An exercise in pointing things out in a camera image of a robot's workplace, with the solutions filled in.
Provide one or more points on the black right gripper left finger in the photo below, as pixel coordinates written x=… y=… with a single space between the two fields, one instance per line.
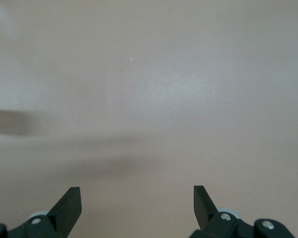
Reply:
x=64 y=213

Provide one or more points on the brown table mat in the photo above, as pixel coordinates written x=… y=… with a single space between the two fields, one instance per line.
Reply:
x=149 y=86

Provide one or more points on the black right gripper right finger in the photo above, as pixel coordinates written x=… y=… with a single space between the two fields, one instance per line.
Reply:
x=203 y=210

